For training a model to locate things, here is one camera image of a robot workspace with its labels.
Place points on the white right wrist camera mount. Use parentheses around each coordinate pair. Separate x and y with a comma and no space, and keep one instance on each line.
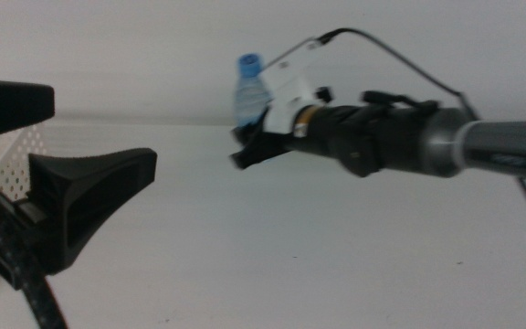
(290,87)

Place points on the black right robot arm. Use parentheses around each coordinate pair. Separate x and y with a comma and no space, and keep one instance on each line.
(404,137)

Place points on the white perforated plastic basket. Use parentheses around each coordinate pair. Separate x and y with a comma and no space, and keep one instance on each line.
(3,169)

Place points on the clear water bottle blue cap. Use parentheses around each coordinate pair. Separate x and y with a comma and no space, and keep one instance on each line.
(249,96)

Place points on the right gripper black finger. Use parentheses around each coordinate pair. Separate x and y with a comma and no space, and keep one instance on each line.
(254,132)

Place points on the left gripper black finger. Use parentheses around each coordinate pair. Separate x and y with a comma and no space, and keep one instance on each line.
(85,196)
(7,109)

